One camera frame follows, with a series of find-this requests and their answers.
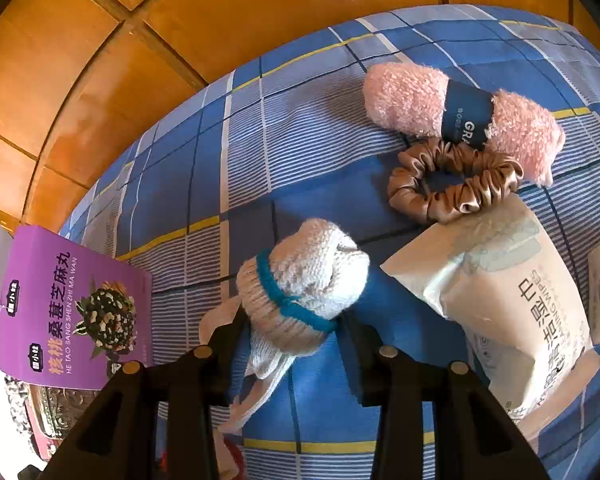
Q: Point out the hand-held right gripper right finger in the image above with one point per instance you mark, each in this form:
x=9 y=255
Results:
x=365 y=375

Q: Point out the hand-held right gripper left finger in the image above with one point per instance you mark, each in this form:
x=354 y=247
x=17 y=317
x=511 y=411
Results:
x=220 y=360

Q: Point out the white sock with teal band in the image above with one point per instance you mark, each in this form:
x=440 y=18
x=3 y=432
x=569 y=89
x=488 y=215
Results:
x=305 y=270

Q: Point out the ornate silver tissue box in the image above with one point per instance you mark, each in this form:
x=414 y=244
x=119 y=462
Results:
x=55 y=405

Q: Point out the beige wet wipes pack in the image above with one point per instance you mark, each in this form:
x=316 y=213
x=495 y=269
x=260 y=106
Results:
x=505 y=270

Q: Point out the brown satin scrunchie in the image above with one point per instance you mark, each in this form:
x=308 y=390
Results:
x=410 y=195

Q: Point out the purple carton box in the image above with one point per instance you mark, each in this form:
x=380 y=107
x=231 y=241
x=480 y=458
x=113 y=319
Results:
x=45 y=280

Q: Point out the pink fuzzy sock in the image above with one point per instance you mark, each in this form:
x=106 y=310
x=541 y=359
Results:
x=405 y=95

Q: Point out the wooden wardrobe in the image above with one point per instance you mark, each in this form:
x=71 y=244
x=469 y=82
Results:
x=130 y=85

